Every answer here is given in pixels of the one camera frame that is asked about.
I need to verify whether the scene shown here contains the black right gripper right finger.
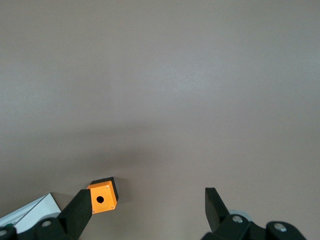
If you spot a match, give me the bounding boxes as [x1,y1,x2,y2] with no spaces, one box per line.
[201,187,308,240]

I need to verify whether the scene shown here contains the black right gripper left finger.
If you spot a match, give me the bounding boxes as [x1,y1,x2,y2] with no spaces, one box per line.
[0,189,93,240]

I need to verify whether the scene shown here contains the white drawer cabinet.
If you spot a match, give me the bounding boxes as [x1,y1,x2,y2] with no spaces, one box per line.
[0,191,62,235]

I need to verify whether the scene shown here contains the orange box with round hole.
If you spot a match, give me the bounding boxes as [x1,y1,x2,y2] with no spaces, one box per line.
[86,176,120,215]

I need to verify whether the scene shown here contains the brown table cover mat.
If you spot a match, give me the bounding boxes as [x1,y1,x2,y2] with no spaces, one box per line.
[0,0,320,240]

